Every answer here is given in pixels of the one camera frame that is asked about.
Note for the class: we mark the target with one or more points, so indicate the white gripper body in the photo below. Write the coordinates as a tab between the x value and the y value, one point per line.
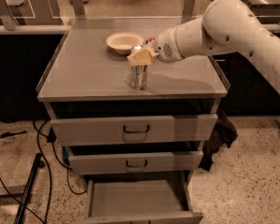
164	46

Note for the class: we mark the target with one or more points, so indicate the silver redbull can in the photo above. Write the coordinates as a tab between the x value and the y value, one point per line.
138	75

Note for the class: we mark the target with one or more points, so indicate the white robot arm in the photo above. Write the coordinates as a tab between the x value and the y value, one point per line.
226	26

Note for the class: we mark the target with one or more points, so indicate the crushed orange soda can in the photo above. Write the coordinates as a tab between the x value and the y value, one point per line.
150	40

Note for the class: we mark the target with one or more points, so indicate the grey top drawer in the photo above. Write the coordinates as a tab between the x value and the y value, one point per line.
129	130

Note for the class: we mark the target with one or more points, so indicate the grey drawer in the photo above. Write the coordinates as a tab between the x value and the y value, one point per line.
135	163
129	130
163	201

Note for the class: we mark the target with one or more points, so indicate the grey metal drawer cabinet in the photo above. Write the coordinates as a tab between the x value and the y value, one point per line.
87	79

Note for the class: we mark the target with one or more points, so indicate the grey middle drawer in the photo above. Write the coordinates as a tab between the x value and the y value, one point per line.
135	163

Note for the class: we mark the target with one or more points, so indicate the grey bottom drawer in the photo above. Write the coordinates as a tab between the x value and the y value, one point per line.
163	201

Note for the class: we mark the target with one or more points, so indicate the white paper bowl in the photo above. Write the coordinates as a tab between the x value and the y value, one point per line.
123	42

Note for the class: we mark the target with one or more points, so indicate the dark cloth on cabinet side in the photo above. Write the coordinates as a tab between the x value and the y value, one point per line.
224	133

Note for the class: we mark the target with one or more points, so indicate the black bar on floor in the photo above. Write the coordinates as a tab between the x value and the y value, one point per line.
25	198

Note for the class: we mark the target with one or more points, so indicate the black tool on floor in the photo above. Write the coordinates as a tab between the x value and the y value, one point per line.
8	134

